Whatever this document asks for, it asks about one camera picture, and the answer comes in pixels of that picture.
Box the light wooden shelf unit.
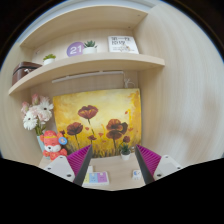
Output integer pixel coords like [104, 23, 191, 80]
[8, 4, 166, 98]

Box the pink and white flower bouquet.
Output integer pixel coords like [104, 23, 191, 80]
[20, 93, 55, 136]

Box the red plush mouse toy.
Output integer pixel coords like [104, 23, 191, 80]
[39, 130, 69, 162]

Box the small potted plant white pot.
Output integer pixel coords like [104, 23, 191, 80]
[118, 142, 133, 162]

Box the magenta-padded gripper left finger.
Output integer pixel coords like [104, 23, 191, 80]
[43, 143, 94, 187]

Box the white charger block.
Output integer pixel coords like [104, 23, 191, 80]
[132, 169, 144, 181]

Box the light blue vase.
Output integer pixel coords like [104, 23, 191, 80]
[36, 134, 46, 153]

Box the white light bar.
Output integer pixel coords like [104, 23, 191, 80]
[51, 70, 125, 84]

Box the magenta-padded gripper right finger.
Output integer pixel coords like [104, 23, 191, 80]
[134, 144, 183, 185]

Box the yellow poppy flower painting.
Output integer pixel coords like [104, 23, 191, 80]
[52, 87, 143, 159]

